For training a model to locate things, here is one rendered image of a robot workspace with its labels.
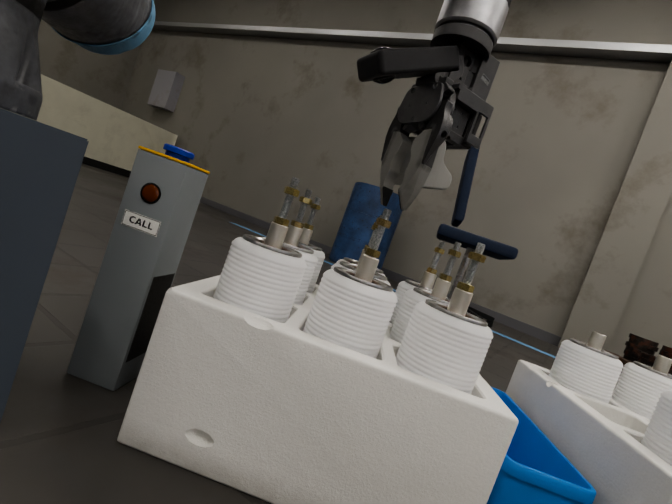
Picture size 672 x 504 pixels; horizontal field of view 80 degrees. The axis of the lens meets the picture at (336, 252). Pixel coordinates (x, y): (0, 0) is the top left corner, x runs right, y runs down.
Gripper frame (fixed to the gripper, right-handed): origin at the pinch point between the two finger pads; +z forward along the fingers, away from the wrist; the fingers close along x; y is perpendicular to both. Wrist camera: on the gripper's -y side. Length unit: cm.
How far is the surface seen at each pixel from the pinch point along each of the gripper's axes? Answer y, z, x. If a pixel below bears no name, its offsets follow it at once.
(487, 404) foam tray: 10.3, 17.9, -14.3
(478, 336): 9.4, 11.9, -11.0
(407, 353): 5.4, 16.8, -6.0
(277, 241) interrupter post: -9.5, 9.8, 5.7
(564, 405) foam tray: 36.4, 19.5, -8.8
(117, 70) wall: -67, -117, 755
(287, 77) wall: 120, -151, 467
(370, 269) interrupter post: 0.1, 9.2, -0.8
